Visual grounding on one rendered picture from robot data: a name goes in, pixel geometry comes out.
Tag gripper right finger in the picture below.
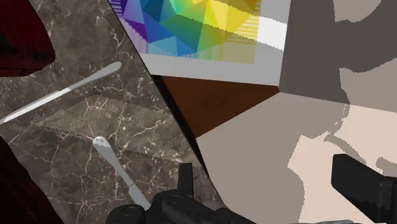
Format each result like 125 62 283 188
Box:
330 153 397 224

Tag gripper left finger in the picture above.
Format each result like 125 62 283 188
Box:
105 162 256 224

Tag silver table knife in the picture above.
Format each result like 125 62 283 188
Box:
0 60 123 125
92 136 152 212

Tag dark brown rounded object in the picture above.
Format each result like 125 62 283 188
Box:
0 136 65 224

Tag dark red rounded object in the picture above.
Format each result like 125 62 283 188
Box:
0 0 56 78

